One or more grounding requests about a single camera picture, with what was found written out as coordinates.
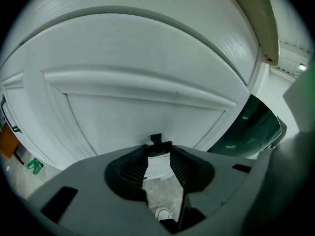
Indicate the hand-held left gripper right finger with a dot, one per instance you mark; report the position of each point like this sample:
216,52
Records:
216,176

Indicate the white panelled drawer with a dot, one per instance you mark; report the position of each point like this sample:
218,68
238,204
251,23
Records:
137,87

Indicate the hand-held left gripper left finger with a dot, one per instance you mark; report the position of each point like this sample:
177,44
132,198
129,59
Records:
93,181

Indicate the dark glossy bin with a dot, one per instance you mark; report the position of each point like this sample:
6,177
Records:
253,129

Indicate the white cabinet door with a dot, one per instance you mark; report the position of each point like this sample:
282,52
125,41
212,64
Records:
16,81

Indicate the brown wooden furniture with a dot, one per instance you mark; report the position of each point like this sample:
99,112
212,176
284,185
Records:
7,144

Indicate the beige countertop edge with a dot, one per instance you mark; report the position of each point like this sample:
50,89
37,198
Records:
264,21

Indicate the green floor item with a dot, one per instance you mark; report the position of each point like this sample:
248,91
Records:
35,165

